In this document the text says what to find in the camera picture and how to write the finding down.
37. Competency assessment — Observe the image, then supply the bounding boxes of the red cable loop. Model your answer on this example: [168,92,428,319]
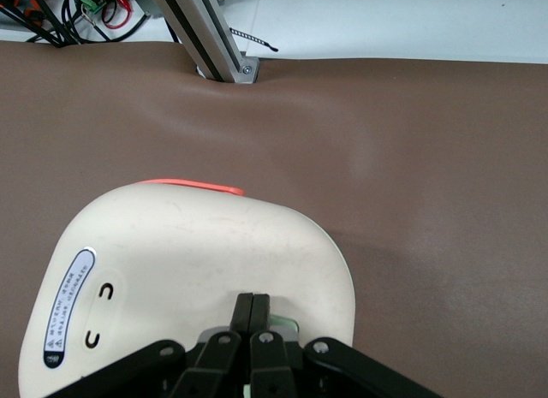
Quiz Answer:
[101,0,133,30]

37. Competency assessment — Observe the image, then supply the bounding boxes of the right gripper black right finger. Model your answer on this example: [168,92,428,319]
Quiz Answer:
[248,293,444,398]

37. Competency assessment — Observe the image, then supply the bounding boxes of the black cable bundle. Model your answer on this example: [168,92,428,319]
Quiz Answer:
[0,0,152,49]

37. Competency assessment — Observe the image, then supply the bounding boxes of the brown table mat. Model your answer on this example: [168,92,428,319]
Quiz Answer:
[0,40,548,398]

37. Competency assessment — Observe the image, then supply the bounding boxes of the aluminium profile post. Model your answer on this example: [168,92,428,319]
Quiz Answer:
[143,0,261,85]

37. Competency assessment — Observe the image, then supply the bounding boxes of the black cable tie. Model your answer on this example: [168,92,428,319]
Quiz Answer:
[229,27,280,54]

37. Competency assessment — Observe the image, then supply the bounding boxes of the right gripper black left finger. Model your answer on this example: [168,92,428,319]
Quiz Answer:
[46,292,255,398]

